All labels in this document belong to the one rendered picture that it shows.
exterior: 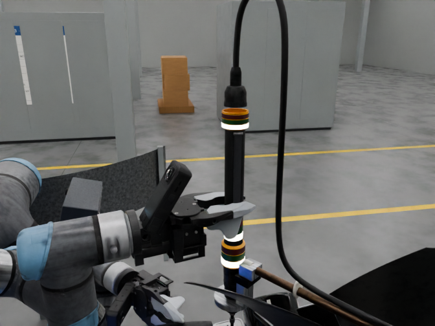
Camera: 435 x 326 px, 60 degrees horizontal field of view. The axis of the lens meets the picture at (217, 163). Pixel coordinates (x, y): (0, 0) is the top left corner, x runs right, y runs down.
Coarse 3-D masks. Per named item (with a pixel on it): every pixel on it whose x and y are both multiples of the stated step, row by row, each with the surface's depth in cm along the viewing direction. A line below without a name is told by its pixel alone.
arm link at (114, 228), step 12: (108, 216) 56; (120, 216) 57; (108, 228) 55; (120, 228) 55; (108, 240) 54; (120, 240) 55; (132, 240) 56; (108, 252) 55; (120, 252) 56; (132, 252) 58
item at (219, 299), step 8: (240, 264) 66; (256, 264) 66; (240, 272) 66; (248, 272) 65; (240, 280) 66; (248, 280) 66; (256, 280) 67; (240, 288) 68; (248, 288) 68; (216, 296) 71; (224, 296) 71; (216, 304) 70; (224, 304) 69; (232, 304) 69; (240, 304) 69
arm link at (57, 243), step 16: (48, 224) 54; (64, 224) 54; (80, 224) 54; (96, 224) 55; (32, 240) 51; (48, 240) 52; (64, 240) 52; (80, 240) 53; (96, 240) 54; (32, 256) 51; (48, 256) 51; (64, 256) 52; (80, 256) 53; (96, 256) 54; (32, 272) 51; (48, 272) 52; (64, 272) 53; (80, 272) 54
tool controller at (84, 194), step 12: (72, 180) 137; (84, 180) 140; (96, 180) 143; (72, 192) 128; (84, 192) 130; (96, 192) 133; (72, 204) 120; (84, 204) 122; (96, 204) 124; (60, 216) 119; (72, 216) 119; (84, 216) 120
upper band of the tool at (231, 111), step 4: (228, 108) 62; (232, 108) 62; (236, 108) 62; (240, 108) 62; (224, 112) 59; (228, 112) 62; (232, 112) 62; (236, 112) 62; (240, 112) 62; (244, 112) 59; (248, 112) 59; (228, 124) 59; (240, 124) 59; (244, 124) 59; (224, 128) 60
